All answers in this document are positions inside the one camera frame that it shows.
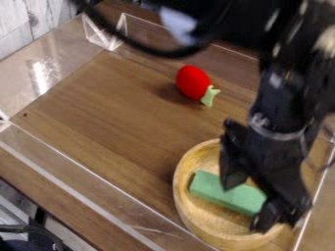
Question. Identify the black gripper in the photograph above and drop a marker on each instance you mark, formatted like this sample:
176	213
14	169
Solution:
272	162

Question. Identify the green rectangular block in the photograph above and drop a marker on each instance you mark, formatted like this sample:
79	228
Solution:
244	199

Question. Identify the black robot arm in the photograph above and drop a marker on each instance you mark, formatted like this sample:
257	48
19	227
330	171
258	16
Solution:
292	34

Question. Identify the brown wooden bowl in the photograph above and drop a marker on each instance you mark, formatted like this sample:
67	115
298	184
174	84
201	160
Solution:
217	225

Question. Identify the red plush strawberry toy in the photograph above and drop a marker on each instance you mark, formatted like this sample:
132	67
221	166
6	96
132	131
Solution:
196	85

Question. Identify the clear acrylic enclosure wall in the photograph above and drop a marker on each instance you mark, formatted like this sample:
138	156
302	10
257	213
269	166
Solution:
98	128

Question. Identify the black clamp with cable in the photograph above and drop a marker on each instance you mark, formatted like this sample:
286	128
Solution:
23	235

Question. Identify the clear acrylic corner bracket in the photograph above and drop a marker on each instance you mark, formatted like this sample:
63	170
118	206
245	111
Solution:
100	36

